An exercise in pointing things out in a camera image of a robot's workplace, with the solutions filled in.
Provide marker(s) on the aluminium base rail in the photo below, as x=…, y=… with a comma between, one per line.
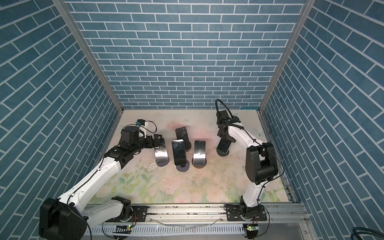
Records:
x=180, y=214

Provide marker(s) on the right controller board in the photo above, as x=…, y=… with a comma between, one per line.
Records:
x=251, y=231

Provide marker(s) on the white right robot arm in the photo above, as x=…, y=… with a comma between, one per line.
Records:
x=260, y=165

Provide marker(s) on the phone with reflective screen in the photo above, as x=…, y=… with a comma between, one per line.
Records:
x=161, y=154
x=199, y=155

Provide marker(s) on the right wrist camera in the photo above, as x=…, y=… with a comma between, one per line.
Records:
x=222, y=115

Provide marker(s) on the grey stand far right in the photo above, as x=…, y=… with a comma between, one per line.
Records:
x=222, y=154

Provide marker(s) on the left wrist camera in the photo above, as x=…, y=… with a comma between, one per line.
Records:
x=141, y=123

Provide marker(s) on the aluminium left corner post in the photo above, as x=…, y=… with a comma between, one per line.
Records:
x=81, y=41

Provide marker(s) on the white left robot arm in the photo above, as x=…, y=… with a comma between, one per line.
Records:
x=66, y=217

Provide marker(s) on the grey round stand centre front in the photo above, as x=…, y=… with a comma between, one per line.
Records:
x=183, y=168

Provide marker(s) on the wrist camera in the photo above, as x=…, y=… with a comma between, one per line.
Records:
x=141, y=123
x=222, y=115

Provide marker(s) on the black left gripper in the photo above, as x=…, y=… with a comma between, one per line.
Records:
x=156, y=141

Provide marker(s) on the black phone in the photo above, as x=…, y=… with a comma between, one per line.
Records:
x=224, y=146
x=179, y=152
x=182, y=134

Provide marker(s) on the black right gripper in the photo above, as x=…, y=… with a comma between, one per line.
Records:
x=219, y=133

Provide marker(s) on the aluminium corner post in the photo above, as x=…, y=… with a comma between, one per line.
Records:
x=81, y=41
x=303, y=16

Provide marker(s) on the aluminium right corner post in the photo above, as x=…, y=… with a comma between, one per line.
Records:
x=303, y=16

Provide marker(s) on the controller board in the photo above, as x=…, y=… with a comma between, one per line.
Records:
x=251, y=231
x=121, y=232

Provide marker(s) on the left controller board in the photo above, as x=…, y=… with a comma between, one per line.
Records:
x=121, y=232

